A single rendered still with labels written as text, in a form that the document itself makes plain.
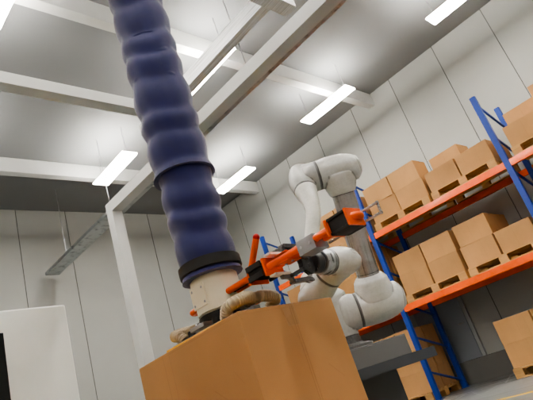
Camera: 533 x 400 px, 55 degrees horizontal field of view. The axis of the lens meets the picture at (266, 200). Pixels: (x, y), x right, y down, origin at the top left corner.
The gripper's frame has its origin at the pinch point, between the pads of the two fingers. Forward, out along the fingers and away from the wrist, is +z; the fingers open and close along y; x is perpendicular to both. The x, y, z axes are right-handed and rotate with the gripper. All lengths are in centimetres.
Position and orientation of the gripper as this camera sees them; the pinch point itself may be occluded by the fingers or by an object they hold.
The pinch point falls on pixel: (276, 264)
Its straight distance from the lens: 162.4
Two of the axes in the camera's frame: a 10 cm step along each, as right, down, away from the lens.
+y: 2.9, 8.8, -3.6
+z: -7.1, -0.5, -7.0
